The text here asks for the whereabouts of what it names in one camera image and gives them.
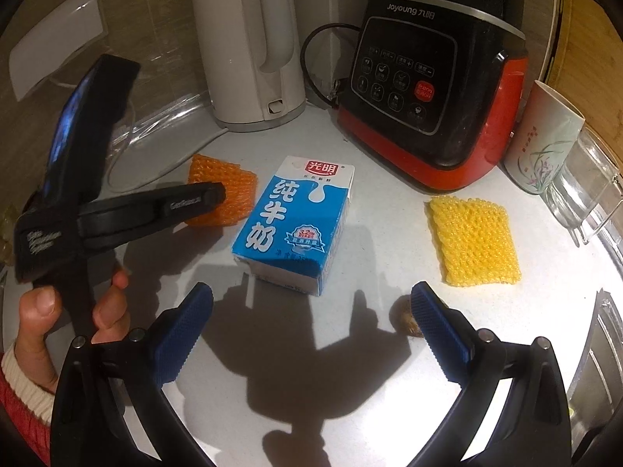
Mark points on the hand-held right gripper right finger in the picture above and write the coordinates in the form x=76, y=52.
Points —
x=440, y=335

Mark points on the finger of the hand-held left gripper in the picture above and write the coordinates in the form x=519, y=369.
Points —
x=160, y=206

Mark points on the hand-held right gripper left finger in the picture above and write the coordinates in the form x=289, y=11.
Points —
x=182, y=335

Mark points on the orange foam fruit net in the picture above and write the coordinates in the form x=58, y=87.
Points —
x=233, y=189

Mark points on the person's left forearm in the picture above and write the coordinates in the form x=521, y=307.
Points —
x=19, y=403

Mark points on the person's left hand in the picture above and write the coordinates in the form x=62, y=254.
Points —
x=109, y=311

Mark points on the brown nut shell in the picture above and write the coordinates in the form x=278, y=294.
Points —
x=405, y=316

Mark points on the yellow foam fruit net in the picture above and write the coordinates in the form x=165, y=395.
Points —
x=474, y=241

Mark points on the blue and white milk carton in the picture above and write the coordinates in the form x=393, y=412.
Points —
x=292, y=219

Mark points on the steel sink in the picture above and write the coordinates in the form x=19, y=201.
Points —
x=601, y=374

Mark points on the white electric kettle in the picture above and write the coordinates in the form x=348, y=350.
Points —
x=243, y=44

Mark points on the clear glass container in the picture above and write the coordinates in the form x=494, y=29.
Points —
x=584, y=189

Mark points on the floral paper cup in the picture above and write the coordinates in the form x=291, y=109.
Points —
x=540, y=141

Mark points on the black and red soymilk maker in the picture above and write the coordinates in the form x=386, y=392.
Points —
x=428, y=87

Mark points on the wooden cutting board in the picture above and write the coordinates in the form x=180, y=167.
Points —
x=589, y=44

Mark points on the white wall socket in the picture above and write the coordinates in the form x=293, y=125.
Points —
x=53, y=39

